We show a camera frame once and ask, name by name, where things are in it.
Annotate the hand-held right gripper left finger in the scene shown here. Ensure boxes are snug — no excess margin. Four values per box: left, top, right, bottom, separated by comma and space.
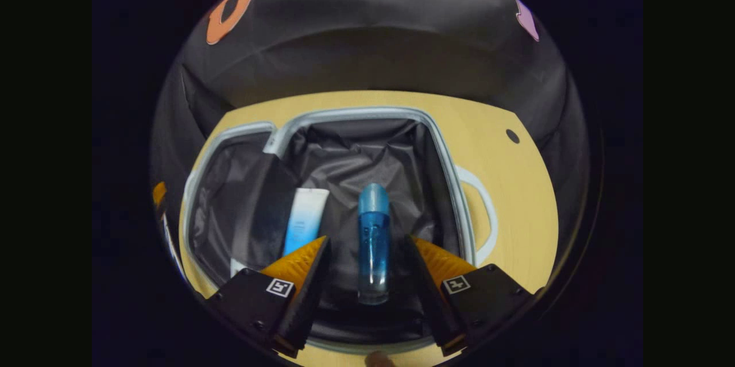
205, 235, 332, 360

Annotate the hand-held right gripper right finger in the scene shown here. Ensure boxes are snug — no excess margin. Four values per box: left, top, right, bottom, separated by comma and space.
401, 234, 544, 357

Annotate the blue clear lotion bottle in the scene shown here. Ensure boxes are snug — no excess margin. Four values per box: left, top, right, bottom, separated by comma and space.
357, 183, 391, 306

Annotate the white blue cream tube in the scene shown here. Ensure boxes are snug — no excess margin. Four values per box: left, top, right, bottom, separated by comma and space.
281, 187, 331, 258

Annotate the black backdrop cloth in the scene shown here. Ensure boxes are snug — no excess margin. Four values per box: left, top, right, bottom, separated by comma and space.
150, 0, 591, 253

